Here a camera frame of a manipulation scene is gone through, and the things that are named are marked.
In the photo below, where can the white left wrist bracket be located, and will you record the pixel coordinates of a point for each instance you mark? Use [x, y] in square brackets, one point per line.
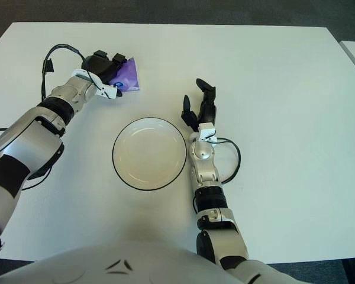
[106, 90]

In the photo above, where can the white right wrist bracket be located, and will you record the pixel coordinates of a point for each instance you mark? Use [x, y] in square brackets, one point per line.
[207, 130]

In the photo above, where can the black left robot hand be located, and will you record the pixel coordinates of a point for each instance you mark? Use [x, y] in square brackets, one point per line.
[99, 66]

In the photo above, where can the white plate with black rim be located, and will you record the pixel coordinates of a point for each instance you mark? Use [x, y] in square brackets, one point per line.
[149, 154]

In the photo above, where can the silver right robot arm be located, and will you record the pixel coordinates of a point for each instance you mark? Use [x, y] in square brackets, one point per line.
[205, 171]

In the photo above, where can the purple tissue paper pack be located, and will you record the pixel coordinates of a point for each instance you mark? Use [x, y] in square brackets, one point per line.
[128, 77]

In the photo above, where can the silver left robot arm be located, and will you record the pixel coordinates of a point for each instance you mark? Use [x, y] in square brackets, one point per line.
[32, 139]

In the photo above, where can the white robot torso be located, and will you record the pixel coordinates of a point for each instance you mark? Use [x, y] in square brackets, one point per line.
[136, 266]

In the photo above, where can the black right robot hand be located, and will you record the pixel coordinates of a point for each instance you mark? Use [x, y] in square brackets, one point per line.
[208, 114]

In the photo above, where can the black table leg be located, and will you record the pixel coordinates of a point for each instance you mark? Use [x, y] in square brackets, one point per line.
[350, 272]

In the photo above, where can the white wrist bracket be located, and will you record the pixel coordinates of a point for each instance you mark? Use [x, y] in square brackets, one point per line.
[207, 130]
[106, 90]

